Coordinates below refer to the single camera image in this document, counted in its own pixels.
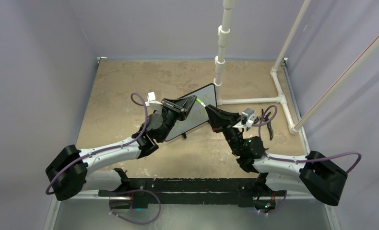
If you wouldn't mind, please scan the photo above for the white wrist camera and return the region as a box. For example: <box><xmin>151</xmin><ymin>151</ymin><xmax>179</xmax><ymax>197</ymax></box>
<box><xmin>233</xmin><ymin>108</ymin><xmax>259</xmax><ymax>131</ymax></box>
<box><xmin>145</xmin><ymin>92</ymin><xmax>163</xmax><ymax>111</ymax></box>

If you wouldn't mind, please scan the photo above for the black-handled wire stripper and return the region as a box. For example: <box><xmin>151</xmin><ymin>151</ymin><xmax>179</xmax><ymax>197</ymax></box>
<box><xmin>260</xmin><ymin>108</ymin><xmax>274</xmax><ymax>141</ymax></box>

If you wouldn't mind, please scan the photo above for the white PVC pipe frame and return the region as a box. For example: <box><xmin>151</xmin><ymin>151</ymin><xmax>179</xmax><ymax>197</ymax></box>
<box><xmin>212</xmin><ymin>0</ymin><xmax>379</xmax><ymax>136</ymax></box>

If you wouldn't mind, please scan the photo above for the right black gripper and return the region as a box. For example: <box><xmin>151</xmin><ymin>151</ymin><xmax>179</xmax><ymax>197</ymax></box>
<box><xmin>207</xmin><ymin>104</ymin><xmax>243</xmax><ymax>156</ymax></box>

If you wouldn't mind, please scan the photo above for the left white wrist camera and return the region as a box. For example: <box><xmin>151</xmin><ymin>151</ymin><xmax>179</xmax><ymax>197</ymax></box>
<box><xmin>145</xmin><ymin>92</ymin><xmax>163</xmax><ymax>111</ymax></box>

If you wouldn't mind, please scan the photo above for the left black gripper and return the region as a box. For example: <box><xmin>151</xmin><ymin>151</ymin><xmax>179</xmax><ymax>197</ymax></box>
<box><xmin>159</xmin><ymin>96</ymin><xmax>196</xmax><ymax>143</ymax></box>

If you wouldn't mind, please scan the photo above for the purple cable loop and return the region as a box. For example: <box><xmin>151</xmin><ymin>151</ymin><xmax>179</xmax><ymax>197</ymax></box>
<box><xmin>109</xmin><ymin>189</ymin><xmax>162</xmax><ymax>225</ymax></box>

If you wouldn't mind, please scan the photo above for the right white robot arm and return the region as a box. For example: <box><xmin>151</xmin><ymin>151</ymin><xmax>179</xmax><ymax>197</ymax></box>
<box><xmin>205</xmin><ymin>105</ymin><xmax>348</xmax><ymax>206</ymax></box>

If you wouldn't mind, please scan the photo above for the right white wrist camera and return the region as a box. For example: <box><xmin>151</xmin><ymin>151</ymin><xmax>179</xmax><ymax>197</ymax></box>
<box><xmin>233</xmin><ymin>108</ymin><xmax>259</xmax><ymax>131</ymax></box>

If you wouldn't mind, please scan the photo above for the small black-framed whiteboard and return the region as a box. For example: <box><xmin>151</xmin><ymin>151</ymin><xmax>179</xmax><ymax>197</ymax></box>
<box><xmin>166</xmin><ymin>83</ymin><xmax>217</xmax><ymax>141</ymax></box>

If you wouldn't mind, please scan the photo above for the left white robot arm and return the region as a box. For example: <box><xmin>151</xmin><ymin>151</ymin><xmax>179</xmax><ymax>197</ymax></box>
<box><xmin>45</xmin><ymin>95</ymin><xmax>197</xmax><ymax>201</ymax></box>

